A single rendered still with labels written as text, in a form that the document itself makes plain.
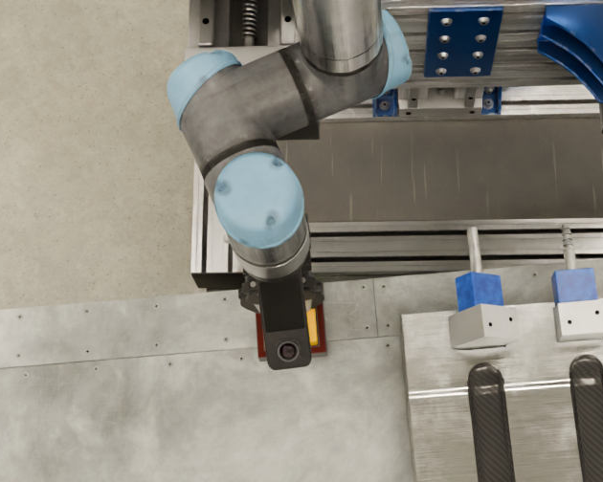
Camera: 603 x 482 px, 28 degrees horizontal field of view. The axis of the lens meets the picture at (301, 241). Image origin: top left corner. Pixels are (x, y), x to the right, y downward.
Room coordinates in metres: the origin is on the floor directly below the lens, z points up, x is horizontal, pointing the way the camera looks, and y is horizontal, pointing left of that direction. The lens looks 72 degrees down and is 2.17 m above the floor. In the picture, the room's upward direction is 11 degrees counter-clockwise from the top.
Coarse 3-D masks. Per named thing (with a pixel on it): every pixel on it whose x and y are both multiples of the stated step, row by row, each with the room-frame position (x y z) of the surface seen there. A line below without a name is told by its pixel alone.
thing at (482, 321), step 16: (480, 272) 0.34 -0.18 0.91; (464, 288) 0.32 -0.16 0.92; (480, 288) 0.32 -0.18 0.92; (496, 288) 0.32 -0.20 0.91; (464, 304) 0.31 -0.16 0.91; (480, 304) 0.30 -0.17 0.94; (496, 304) 0.30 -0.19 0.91; (464, 320) 0.29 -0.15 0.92; (480, 320) 0.28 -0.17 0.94; (496, 320) 0.28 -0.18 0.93; (512, 320) 0.28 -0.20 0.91; (464, 336) 0.27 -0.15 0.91; (480, 336) 0.26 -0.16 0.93; (496, 336) 0.26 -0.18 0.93; (512, 336) 0.26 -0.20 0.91
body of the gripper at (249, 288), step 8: (304, 264) 0.36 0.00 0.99; (296, 272) 0.34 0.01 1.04; (304, 272) 0.36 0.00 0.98; (248, 280) 0.36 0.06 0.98; (256, 280) 0.36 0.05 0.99; (264, 280) 0.34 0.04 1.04; (272, 280) 0.34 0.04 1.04; (280, 280) 0.34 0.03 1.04; (304, 280) 0.35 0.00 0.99; (312, 280) 0.35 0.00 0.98; (248, 288) 0.35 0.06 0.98; (256, 288) 0.35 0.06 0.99; (304, 288) 0.34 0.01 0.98; (312, 288) 0.34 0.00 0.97; (248, 296) 0.35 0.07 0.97; (256, 296) 0.34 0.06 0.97; (304, 296) 0.34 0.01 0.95; (312, 296) 0.34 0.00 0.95
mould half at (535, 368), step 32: (416, 320) 0.30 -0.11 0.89; (448, 320) 0.30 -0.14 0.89; (544, 320) 0.28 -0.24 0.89; (416, 352) 0.27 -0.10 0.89; (448, 352) 0.26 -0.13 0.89; (480, 352) 0.26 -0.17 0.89; (512, 352) 0.25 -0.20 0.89; (544, 352) 0.24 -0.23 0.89; (576, 352) 0.24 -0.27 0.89; (416, 384) 0.24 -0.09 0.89; (448, 384) 0.23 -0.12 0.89; (512, 384) 0.22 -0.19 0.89; (544, 384) 0.21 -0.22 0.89; (416, 416) 0.20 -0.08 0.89; (448, 416) 0.20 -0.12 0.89; (512, 416) 0.18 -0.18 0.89; (544, 416) 0.18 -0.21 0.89; (416, 448) 0.17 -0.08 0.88; (448, 448) 0.16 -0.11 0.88; (512, 448) 0.15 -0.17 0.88; (544, 448) 0.14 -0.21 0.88; (576, 448) 0.14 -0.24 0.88; (416, 480) 0.14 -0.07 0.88; (448, 480) 0.13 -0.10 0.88; (544, 480) 0.11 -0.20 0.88; (576, 480) 0.11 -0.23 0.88
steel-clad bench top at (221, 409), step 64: (0, 320) 0.43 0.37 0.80; (64, 320) 0.41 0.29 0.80; (128, 320) 0.40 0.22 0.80; (192, 320) 0.38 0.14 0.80; (384, 320) 0.33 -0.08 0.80; (0, 384) 0.35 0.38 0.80; (64, 384) 0.33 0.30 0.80; (128, 384) 0.32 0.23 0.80; (192, 384) 0.30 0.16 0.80; (256, 384) 0.29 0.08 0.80; (320, 384) 0.27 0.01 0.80; (384, 384) 0.26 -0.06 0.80; (0, 448) 0.28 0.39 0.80; (64, 448) 0.26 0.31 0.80; (128, 448) 0.25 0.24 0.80; (192, 448) 0.23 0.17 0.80; (256, 448) 0.22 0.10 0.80; (320, 448) 0.20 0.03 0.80; (384, 448) 0.19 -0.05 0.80
